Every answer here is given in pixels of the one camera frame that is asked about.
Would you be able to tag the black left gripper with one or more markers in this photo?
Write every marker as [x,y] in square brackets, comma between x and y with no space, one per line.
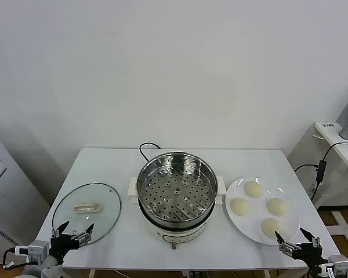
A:
[62,246]

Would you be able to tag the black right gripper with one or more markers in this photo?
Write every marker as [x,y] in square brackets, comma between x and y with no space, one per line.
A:
[308,253]

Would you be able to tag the white steamed baozi bun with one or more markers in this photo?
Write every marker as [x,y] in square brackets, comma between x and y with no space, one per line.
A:
[240,206]
[270,226]
[253,189]
[277,206]

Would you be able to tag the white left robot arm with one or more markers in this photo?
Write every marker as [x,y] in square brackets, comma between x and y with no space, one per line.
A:
[50,262]

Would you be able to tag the stainless steel steamer basket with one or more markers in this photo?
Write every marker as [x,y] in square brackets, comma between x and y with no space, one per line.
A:
[150,171]

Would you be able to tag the white round plate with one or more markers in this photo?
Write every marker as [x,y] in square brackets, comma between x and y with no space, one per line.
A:
[256,215]

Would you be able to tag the black power adapter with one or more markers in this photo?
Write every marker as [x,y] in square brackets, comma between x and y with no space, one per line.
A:
[321,171]

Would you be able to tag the white cabinet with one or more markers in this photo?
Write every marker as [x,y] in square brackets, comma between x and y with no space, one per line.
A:
[5,188]

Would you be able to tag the white electric cooker base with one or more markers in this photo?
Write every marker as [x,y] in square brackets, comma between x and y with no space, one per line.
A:
[177,234]

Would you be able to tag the grey cylinder device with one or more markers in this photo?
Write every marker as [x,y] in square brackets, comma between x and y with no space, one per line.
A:
[347,132]

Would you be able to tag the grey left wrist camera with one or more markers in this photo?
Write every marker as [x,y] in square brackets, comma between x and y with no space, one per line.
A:
[36,250]

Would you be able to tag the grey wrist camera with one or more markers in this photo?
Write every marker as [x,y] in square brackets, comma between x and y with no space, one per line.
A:
[339,263]
[36,250]

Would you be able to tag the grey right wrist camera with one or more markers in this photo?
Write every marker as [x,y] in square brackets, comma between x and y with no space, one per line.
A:
[339,263]

